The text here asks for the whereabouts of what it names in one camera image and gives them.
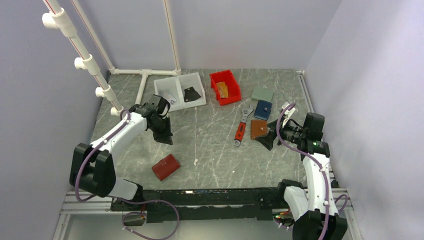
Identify green card holder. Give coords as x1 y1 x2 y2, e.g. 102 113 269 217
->
251 86 274 102

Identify red plastic bin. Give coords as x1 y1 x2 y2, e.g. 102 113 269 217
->
209 69 242 106

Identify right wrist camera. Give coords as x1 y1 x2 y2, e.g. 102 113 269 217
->
279 102 296 128

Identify red handled adjustable wrench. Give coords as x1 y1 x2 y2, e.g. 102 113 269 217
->
233 104 254 147

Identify brown card holder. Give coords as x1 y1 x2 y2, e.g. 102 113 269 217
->
250 119 268 140

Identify white divided tray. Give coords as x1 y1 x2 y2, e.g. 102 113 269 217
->
153 72 207 112

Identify blue card holder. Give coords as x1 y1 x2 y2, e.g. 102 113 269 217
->
254 100 273 121

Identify cards in white tray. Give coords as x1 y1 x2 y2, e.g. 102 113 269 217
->
162 90 178 105

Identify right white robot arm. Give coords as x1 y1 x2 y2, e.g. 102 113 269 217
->
256 113 348 240

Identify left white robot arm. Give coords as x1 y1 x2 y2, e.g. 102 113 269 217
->
69 94 173 210

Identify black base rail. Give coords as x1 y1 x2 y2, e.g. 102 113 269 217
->
110 186 289 223

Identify white pvc pipe frame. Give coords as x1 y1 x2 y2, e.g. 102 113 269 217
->
42 0 182 116

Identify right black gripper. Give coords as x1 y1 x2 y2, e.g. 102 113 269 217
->
255 116 307 150

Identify red card holder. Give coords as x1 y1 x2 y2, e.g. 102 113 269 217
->
151 154 181 181

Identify orange card in bin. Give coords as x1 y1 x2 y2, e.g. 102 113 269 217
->
216 82 229 99

